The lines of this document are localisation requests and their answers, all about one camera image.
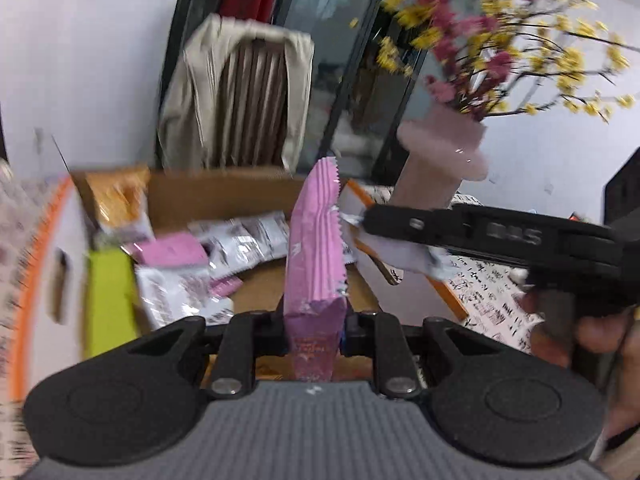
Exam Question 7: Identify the lime green snack packet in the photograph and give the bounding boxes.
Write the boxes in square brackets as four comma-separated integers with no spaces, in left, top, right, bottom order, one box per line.
[84,249,142,360]

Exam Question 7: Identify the yellow orange snack packet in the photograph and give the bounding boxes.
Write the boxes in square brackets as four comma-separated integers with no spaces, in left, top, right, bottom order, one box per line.
[84,166,155,250]

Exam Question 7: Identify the red cardboard box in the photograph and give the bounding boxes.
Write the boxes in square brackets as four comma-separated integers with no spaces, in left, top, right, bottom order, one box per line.
[10,164,471,403]

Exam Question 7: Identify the pink snack packet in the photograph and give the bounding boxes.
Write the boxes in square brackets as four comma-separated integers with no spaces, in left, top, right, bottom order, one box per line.
[127,234,210,267]
[284,157,349,383]

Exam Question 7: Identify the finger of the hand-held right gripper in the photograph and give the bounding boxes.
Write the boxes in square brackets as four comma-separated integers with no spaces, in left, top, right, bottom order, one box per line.
[361,204,628,273]

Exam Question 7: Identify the person's right hand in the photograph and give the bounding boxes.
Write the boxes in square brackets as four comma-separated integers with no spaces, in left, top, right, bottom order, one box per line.
[520,290,640,458]

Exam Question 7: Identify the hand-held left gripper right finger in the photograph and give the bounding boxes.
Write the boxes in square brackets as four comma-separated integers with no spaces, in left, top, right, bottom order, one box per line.
[340,311,506,401]

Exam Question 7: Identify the pink vase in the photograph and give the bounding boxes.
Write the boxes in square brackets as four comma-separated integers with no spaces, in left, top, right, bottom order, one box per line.
[392,105,490,211]

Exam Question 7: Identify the white snack packet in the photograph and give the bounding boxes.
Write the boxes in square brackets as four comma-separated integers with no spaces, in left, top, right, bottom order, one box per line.
[189,211,292,279]
[134,265,245,332]
[337,192,453,286]

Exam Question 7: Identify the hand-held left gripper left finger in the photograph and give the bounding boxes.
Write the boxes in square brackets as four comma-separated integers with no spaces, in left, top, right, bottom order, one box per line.
[125,311,290,400]

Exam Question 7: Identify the yellow and pink flower branches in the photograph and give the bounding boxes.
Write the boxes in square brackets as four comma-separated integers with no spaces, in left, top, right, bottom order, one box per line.
[350,0,638,123]

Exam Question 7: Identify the brown slatted chair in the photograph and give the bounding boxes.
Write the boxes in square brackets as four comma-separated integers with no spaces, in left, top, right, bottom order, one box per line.
[217,40,292,168]

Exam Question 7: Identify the beige jacket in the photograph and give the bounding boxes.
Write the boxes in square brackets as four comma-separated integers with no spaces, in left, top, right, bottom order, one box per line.
[157,12,316,176]

